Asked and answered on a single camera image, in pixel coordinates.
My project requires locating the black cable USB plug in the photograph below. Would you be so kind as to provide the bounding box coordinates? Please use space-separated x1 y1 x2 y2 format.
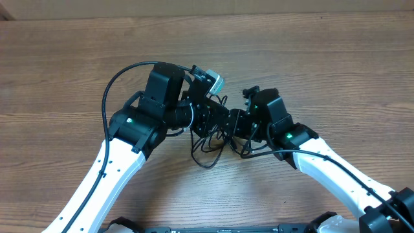
190 95 263 168

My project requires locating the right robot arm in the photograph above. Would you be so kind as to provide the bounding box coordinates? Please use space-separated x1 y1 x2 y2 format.
229 86 413 232

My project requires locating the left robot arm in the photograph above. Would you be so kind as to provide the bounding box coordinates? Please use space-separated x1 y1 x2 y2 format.
45 61 224 232

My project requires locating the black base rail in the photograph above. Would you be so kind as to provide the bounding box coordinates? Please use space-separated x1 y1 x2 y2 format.
138 223 369 233

